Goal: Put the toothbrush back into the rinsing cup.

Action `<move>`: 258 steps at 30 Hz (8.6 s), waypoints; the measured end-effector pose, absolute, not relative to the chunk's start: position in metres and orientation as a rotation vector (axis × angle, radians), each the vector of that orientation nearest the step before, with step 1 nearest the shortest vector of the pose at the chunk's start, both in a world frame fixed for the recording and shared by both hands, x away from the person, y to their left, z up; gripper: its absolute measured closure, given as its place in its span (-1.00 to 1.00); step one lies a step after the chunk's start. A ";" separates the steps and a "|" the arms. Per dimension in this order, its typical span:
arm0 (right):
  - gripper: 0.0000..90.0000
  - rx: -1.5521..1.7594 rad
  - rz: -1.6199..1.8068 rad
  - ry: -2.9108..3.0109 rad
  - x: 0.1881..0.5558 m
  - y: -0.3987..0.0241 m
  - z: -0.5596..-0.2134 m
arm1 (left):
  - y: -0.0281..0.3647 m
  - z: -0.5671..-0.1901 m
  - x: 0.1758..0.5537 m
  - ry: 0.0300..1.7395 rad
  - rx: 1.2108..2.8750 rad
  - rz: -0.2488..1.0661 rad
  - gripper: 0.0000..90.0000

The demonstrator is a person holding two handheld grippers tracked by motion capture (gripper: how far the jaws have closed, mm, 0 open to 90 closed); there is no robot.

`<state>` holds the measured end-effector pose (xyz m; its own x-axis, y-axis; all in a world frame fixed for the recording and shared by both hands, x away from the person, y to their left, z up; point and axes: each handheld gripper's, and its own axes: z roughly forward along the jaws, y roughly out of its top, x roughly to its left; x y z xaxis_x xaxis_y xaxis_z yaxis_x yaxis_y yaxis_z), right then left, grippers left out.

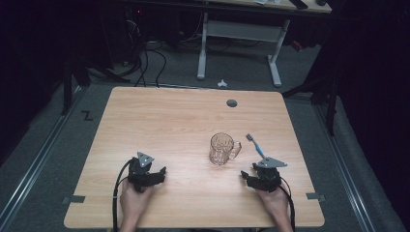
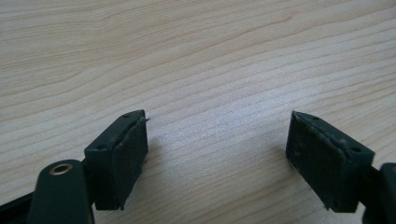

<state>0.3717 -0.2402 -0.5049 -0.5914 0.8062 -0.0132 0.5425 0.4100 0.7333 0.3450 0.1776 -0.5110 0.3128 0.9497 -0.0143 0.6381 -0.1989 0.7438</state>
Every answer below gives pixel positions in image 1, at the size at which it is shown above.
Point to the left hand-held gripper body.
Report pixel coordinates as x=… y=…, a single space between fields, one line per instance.
x=139 y=170

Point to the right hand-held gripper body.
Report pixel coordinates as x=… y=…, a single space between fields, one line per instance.
x=267 y=177

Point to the blue toothbrush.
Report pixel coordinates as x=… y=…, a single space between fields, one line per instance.
x=257 y=147

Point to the clear glass mug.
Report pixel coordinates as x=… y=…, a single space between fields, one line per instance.
x=220 y=150

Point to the person's right hand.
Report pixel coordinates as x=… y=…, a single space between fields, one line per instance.
x=274 y=203

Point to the person's left hand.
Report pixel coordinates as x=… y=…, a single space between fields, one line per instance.
x=133 y=203

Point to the grey tape strip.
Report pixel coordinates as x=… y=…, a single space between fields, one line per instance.
x=74 y=199
x=316 y=196

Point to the grey round table grommet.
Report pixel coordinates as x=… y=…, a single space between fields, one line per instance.
x=231 y=103

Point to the white crumpled scrap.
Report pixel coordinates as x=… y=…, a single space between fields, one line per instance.
x=222 y=84

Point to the black metal stand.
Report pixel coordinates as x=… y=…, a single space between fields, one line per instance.
x=67 y=90
x=330 y=106

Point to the small red object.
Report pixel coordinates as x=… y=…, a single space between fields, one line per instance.
x=297 y=45

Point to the dark computer tower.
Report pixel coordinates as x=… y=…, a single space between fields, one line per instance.
x=133 y=32

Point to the white paper on desk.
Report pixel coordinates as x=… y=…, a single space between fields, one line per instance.
x=266 y=2

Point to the black device on desk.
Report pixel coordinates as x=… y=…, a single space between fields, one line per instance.
x=298 y=4

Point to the metal floor rail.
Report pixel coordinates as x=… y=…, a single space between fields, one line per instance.
x=346 y=174
x=38 y=161

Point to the wooden desk with white frame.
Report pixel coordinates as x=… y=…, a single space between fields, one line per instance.
x=240 y=30

